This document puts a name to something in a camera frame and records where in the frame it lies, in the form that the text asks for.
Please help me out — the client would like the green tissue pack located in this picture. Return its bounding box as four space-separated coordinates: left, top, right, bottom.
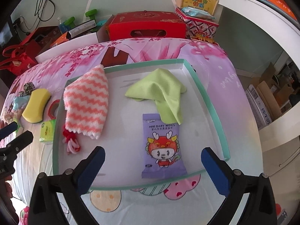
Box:
39 119 56 144

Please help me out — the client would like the yellow green sponge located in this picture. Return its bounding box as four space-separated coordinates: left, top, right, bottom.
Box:
22 88 51 123

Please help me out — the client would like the blue face mask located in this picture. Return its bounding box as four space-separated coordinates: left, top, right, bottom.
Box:
12 95 30 111

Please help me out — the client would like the cartoon print bed sheet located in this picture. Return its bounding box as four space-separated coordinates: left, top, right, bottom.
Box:
1 38 263 224

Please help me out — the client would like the red tape roll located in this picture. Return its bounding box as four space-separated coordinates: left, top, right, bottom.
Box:
47 100 60 120

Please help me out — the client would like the leopard print scrunchie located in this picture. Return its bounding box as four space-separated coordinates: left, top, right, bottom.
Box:
18 82 35 97

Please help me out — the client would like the pink white zigzag cloth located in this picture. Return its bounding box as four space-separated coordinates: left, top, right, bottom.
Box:
63 64 109 139

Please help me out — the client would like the red felt handbag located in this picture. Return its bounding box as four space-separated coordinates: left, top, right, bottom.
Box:
1 40 41 76

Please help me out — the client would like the cardboard box with label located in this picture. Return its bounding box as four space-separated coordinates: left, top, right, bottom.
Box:
245 84 272 130

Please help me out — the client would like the teal shallow tray box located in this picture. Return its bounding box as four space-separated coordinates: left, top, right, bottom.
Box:
52 59 230 190

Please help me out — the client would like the black monitor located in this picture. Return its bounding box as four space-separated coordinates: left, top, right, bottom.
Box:
0 22 13 48

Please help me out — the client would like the white headboard panel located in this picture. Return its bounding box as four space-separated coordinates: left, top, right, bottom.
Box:
35 33 98 63

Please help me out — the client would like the orange cardboard box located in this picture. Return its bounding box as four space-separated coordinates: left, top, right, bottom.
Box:
50 32 71 48

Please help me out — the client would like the purple baby wipes pack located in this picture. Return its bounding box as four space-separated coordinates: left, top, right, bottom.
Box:
141 113 187 179

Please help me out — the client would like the green dumbbell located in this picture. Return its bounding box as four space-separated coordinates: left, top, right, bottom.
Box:
85 9 97 20
63 16 75 31

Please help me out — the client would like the green microfiber cloth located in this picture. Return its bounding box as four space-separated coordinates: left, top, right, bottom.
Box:
125 68 187 125

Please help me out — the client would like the red gift box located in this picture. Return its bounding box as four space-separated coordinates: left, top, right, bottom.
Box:
108 11 186 40

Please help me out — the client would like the white desk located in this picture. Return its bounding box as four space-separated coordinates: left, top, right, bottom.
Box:
219 0 299 57

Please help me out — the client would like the red patterned tin box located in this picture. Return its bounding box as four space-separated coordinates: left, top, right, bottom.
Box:
175 8 219 41

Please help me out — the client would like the blue wipes pack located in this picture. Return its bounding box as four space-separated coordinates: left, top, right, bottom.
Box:
181 7 215 20

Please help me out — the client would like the black cable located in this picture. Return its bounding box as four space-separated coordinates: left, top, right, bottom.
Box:
34 0 56 22

